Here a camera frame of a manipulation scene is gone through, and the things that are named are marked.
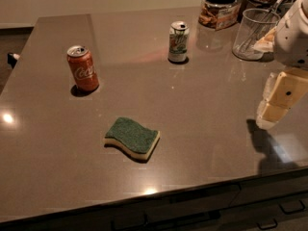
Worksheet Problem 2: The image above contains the black drawer handle lower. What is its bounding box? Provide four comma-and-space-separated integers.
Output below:
257, 218, 278, 231

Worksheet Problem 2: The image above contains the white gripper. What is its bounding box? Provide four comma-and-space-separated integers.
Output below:
256, 8, 308, 130

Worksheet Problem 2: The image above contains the black drawer handle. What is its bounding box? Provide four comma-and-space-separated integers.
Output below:
257, 218, 278, 231
279, 200, 307, 215

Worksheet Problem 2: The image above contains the metal whisk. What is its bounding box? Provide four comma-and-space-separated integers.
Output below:
233, 0, 285, 61

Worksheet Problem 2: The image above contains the white green 7up can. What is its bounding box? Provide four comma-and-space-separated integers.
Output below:
168, 21, 190, 64

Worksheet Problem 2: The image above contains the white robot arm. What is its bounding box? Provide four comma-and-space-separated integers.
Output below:
253, 0, 308, 130

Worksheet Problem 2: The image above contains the black drawer handle right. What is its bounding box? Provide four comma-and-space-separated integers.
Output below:
279, 200, 307, 215

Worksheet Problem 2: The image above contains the dark object on floor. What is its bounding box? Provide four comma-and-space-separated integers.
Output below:
7, 53, 20, 67

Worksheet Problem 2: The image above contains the clear plastic cup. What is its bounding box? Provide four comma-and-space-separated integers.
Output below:
232, 9, 280, 61

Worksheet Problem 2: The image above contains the glass jar with black lid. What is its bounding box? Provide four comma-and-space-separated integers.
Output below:
198, 0, 240, 31

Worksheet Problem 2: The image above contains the green and yellow sponge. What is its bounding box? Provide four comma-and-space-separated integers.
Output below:
104, 117, 160, 162

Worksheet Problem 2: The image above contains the red coca-cola can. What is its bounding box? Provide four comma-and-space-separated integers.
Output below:
66, 45, 99, 92

